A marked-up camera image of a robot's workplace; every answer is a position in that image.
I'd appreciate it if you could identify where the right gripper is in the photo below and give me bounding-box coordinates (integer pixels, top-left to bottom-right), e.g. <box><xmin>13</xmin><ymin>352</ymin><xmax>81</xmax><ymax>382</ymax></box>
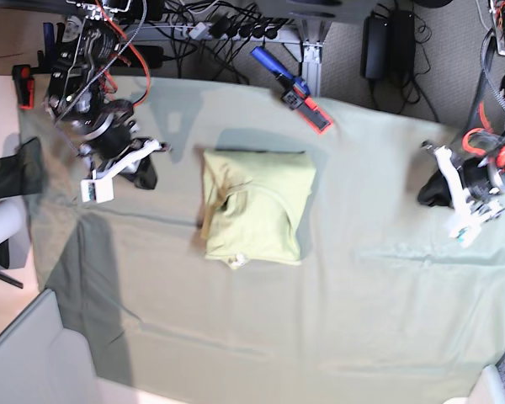
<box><xmin>77</xmin><ymin>117</ymin><xmax>158</xmax><ymax>190</ymax></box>

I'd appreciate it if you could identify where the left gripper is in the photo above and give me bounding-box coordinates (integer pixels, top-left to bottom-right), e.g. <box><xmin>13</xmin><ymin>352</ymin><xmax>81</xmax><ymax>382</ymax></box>
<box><xmin>417</xmin><ymin>157</ymin><xmax>505</xmax><ymax>207</ymax></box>

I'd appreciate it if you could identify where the light green T-shirt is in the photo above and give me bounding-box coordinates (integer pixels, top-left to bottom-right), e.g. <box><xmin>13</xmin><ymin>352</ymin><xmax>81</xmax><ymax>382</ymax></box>
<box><xmin>201</xmin><ymin>149</ymin><xmax>316</xmax><ymax>269</ymax></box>

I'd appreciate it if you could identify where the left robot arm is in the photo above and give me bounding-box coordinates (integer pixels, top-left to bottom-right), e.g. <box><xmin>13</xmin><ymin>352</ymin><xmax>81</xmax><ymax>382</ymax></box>
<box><xmin>455</xmin><ymin>1</ymin><xmax>505</xmax><ymax>170</ymax></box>

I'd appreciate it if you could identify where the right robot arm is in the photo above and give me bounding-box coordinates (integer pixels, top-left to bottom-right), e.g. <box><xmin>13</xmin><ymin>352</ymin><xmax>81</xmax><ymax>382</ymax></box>
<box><xmin>45</xmin><ymin>1</ymin><xmax>167</xmax><ymax>190</ymax></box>

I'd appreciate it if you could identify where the black power brick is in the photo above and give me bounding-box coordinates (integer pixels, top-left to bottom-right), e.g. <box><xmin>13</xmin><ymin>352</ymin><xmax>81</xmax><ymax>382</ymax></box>
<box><xmin>145</xmin><ymin>45</ymin><xmax>164</xmax><ymax>69</ymax></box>

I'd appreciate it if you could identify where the dark green cloth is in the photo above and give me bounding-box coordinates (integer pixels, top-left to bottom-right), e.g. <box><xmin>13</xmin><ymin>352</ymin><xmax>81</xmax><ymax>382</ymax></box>
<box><xmin>0</xmin><ymin>138</ymin><xmax>45</xmax><ymax>199</ymax></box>

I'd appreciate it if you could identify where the sage green table cloth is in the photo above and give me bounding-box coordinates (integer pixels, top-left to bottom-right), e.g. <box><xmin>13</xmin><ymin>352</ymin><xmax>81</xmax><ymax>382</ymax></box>
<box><xmin>19</xmin><ymin>77</ymin><xmax>505</xmax><ymax>403</ymax></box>

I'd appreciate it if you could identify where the white cardboard tube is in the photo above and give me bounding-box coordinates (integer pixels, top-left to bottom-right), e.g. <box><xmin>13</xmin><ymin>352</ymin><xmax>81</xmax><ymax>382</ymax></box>
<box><xmin>0</xmin><ymin>199</ymin><xmax>25</xmax><ymax>244</ymax></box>

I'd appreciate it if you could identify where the orange black corner clamp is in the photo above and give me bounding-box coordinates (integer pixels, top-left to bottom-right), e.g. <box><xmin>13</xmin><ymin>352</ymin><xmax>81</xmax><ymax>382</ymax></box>
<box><xmin>11</xmin><ymin>22</ymin><xmax>66</xmax><ymax>110</ymax></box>

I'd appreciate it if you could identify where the black power adapter pair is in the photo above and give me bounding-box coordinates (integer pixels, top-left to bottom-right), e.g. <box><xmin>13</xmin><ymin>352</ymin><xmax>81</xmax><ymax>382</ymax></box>
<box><xmin>360</xmin><ymin>9</ymin><xmax>417</xmax><ymax>81</ymax></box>

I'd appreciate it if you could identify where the blue orange bar clamp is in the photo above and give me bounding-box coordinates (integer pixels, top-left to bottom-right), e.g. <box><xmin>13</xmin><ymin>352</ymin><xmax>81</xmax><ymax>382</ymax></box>
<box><xmin>250</xmin><ymin>46</ymin><xmax>332</xmax><ymax>134</ymax></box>

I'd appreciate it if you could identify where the black power strip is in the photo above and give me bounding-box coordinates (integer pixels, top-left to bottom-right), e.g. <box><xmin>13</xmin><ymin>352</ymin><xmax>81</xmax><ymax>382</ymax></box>
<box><xmin>186</xmin><ymin>17</ymin><xmax>293</xmax><ymax>40</ymax></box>

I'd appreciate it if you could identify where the grey storage bin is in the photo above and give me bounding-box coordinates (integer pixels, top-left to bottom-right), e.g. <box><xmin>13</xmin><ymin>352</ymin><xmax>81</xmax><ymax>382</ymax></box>
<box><xmin>0</xmin><ymin>290</ymin><xmax>106</xmax><ymax>404</ymax></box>

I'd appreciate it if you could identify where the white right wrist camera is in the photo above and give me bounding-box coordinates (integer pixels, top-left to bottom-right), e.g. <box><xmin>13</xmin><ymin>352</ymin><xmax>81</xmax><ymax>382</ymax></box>
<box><xmin>80</xmin><ymin>139</ymin><xmax>170</xmax><ymax>204</ymax></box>

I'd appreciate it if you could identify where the aluminium frame post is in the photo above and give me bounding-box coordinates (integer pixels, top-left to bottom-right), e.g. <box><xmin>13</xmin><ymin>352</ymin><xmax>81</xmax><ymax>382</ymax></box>
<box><xmin>295</xmin><ymin>17</ymin><xmax>331</xmax><ymax>97</ymax></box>

